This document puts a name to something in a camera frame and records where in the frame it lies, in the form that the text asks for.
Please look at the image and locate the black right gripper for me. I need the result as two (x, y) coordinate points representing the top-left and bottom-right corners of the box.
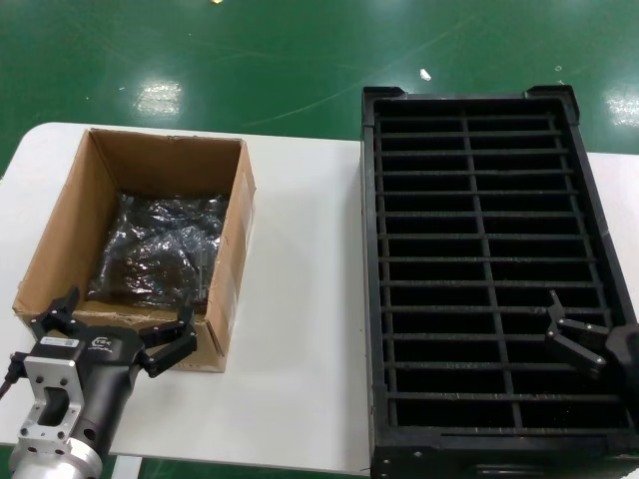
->
(544, 289), (639, 382)

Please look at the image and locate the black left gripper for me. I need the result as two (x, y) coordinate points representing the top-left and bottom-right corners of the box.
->
(28, 285), (199, 450)

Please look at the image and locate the black graphics card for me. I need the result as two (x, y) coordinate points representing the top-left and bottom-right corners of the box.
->
(94, 219), (212, 305)

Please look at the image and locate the clear antistatic plastic bag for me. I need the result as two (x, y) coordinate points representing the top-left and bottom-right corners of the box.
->
(87, 197), (231, 309)

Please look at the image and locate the brown cardboard box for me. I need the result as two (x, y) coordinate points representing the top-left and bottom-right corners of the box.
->
(12, 127), (259, 375)

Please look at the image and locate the black slotted plastic container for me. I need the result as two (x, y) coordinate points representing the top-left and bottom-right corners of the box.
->
(359, 85), (639, 479)

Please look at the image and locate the white table leg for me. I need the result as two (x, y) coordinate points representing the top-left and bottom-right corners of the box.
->
(112, 454), (145, 479)

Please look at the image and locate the silver left wrist bracket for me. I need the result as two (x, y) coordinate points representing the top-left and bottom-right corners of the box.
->
(17, 343), (85, 456)

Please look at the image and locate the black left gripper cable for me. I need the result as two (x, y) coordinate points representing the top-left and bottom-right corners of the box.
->
(0, 350), (29, 400)

